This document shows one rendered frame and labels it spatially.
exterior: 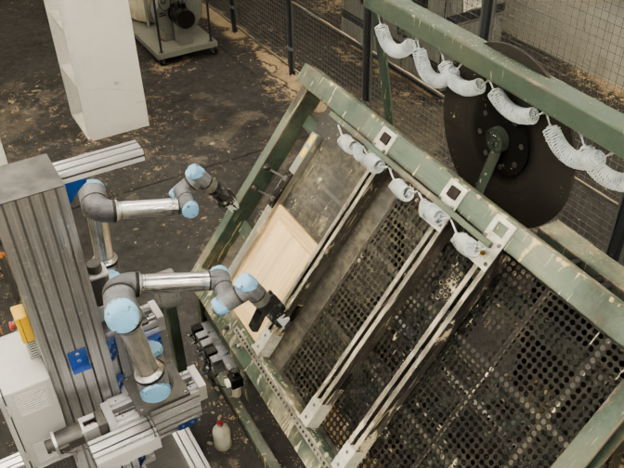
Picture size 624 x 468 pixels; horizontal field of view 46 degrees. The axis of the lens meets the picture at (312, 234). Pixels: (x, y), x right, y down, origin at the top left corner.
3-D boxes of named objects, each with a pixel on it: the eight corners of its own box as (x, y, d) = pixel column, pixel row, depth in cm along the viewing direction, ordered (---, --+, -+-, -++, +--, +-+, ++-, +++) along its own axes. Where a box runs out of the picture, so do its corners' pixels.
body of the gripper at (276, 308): (290, 312, 290) (277, 297, 281) (273, 326, 289) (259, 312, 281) (280, 301, 295) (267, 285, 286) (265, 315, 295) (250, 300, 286)
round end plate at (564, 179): (429, 175, 359) (444, 17, 311) (438, 172, 362) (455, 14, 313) (543, 266, 304) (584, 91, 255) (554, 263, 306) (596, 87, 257)
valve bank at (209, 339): (185, 348, 391) (179, 316, 377) (210, 339, 397) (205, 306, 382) (223, 414, 357) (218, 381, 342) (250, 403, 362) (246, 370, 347)
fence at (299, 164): (222, 290, 382) (215, 288, 379) (318, 134, 357) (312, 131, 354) (226, 295, 378) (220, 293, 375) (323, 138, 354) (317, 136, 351)
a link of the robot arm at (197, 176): (181, 171, 332) (195, 159, 331) (196, 184, 340) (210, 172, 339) (186, 180, 327) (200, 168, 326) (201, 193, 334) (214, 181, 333)
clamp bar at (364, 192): (261, 346, 349) (221, 339, 333) (399, 133, 318) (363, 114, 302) (270, 360, 342) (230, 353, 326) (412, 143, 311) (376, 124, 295)
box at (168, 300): (154, 299, 396) (149, 274, 385) (175, 292, 400) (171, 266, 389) (162, 313, 387) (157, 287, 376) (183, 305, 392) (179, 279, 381)
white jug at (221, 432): (211, 442, 412) (207, 419, 400) (227, 435, 416) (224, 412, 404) (218, 455, 405) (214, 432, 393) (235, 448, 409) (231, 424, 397)
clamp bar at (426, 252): (308, 415, 316) (266, 410, 300) (467, 185, 286) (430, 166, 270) (319, 432, 309) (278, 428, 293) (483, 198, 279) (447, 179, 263)
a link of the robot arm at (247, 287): (229, 279, 275) (248, 266, 275) (243, 293, 283) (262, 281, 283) (235, 293, 270) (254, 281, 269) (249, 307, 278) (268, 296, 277)
